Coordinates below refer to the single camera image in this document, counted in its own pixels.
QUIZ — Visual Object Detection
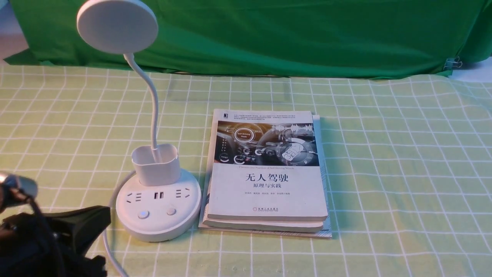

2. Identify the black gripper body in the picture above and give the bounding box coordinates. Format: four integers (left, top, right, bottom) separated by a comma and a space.
0, 213, 66, 277

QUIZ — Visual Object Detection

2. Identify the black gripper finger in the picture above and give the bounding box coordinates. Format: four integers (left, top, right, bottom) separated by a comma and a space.
48, 205, 111, 256
63, 255, 107, 277

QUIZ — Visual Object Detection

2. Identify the white desk lamp with sockets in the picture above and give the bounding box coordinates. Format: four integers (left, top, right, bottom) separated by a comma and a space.
76, 0, 202, 242

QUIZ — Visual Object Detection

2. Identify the white self-driving textbook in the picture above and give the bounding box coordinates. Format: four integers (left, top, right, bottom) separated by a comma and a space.
203, 108, 328, 233

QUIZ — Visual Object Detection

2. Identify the dark green backdrop cloth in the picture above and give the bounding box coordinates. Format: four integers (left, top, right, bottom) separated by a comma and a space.
4, 0, 492, 80

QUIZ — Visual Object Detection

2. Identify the metal binder clip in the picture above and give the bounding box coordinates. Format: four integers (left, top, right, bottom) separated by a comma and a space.
443, 57, 463, 71

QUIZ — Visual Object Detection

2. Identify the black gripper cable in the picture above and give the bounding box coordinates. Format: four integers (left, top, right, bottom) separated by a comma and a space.
13, 190, 68, 277

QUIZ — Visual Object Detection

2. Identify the white lamp power cable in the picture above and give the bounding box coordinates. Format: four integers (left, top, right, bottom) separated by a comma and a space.
102, 170, 136, 277

